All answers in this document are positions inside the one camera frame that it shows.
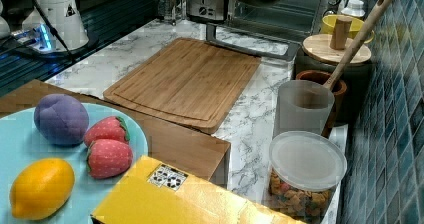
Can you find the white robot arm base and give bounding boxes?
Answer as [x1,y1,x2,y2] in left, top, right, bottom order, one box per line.
[22,0,89,53]

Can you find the yellow bowl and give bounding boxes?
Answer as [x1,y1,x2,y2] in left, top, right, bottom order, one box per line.
[320,14,375,44]

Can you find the bamboo cutting board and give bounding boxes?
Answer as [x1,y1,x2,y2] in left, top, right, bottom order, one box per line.
[103,38,260,134]

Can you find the wooden block stand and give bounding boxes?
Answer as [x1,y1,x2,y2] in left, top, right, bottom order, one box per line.
[1,79,230,188]

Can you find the frosted plastic cup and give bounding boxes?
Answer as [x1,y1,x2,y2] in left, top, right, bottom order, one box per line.
[273,80,335,137]

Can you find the silver toaster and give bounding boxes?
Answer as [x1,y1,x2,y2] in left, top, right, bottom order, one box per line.
[187,0,228,22]

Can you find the upper plush strawberry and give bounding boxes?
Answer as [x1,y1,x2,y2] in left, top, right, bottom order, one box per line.
[83,116,130,147]

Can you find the plush strawberry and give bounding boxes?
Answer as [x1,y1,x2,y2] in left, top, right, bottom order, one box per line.
[83,116,130,147]
[86,139,133,179]

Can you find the yellow cardboard box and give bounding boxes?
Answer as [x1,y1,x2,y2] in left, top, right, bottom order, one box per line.
[91,156,304,224]

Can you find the snack jar with white lid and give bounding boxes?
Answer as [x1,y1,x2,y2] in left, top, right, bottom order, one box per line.
[264,131,347,223]

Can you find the glass french press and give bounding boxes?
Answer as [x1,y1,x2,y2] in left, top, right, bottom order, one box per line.
[157,0,183,26]

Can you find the lower plush strawberry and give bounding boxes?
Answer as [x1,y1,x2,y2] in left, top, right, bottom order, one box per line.
[86,139,133,179]

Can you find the dark canister with wooden lid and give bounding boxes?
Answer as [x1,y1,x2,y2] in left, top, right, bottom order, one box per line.
[294,32,371,123]

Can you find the brown utensil holder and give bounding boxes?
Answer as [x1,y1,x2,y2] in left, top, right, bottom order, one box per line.
[296,70,347,138]

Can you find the purple plush fruit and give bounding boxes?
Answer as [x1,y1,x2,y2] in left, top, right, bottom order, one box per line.
[34,94,89,146]

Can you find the white capped bottle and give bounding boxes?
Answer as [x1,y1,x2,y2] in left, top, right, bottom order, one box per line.
[341,0,365,19]

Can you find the yellow toy lemon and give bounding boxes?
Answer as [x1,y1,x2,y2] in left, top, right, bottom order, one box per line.
[9,158,75,220]

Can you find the wooden spoon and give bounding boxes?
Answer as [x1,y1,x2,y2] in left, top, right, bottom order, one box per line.
[323,0,393,91]

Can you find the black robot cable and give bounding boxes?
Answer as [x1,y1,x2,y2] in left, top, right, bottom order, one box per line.
[27,0,75,63]

